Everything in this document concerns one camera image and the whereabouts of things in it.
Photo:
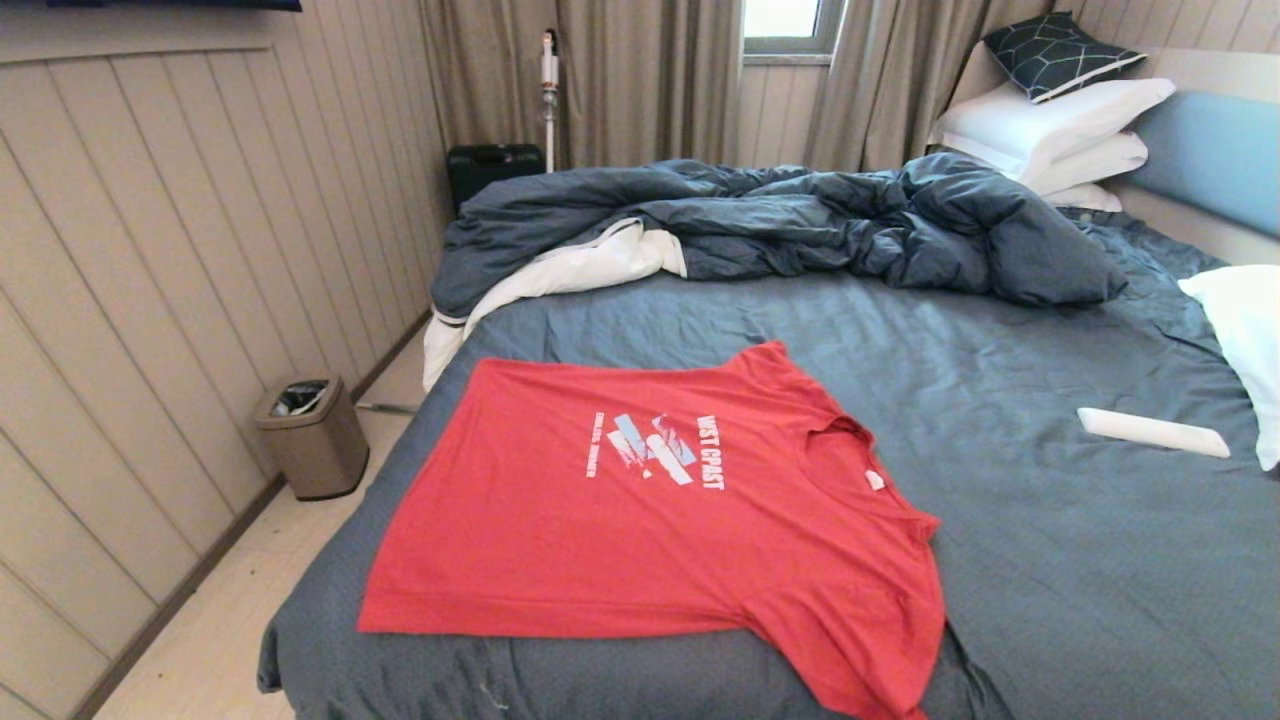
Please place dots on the red printed t-shirt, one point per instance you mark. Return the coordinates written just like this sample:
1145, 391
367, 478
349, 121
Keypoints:
600, 540

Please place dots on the dark blue duvet white lining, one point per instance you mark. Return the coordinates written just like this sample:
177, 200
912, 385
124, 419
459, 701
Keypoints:
800, 220

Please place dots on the black hard case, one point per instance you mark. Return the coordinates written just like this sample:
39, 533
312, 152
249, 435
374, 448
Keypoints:
490, 165

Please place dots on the wide beige curtain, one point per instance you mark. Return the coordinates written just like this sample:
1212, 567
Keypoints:
640, 80

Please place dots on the white stick vacuum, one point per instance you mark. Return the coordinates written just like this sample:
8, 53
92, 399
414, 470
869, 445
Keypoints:
549, 70

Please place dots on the bronze trash bin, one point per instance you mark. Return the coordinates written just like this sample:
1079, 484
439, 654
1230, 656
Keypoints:
315, 450

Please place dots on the narrow beige curtain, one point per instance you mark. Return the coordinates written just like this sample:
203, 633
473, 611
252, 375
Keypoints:
880, 80

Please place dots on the flat white pillow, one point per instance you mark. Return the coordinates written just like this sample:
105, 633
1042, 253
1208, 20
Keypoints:
1085, 197

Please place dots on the large white pillow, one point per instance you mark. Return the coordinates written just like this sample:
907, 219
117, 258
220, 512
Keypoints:
1050, 120

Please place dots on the medium white pillow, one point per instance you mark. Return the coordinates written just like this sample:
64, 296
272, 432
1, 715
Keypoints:
1095, 160

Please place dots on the dark geometric patterned cushion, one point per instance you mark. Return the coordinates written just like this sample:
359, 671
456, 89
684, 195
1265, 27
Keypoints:
1055, 55

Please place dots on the long white remote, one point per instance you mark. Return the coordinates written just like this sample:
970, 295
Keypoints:
1150, 432

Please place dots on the blue headboard cushion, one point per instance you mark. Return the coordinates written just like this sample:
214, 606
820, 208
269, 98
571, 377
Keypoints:
1215, 155

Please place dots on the white pillow at bed edge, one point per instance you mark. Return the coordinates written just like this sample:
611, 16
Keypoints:
1250, 330

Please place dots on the beige headboard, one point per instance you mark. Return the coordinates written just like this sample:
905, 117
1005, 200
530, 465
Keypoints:
1210, 68

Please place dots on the window with grey frame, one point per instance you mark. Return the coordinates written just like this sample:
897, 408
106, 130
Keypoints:
790, 20

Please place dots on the dark wall screen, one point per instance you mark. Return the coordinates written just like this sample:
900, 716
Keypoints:
150, 4

